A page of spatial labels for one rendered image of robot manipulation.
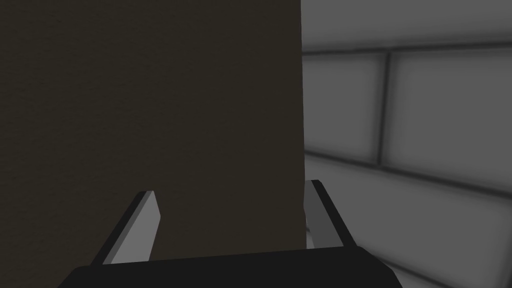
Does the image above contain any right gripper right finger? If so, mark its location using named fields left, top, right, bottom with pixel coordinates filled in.
left=303, top=179, right=358, bottom=250

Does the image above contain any dark brown cupboard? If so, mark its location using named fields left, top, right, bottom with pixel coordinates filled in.
left=0, top=0, right=307, bottom=288

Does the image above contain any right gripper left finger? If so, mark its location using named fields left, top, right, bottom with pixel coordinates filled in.
left=90, top=190, right=162, bottom=267

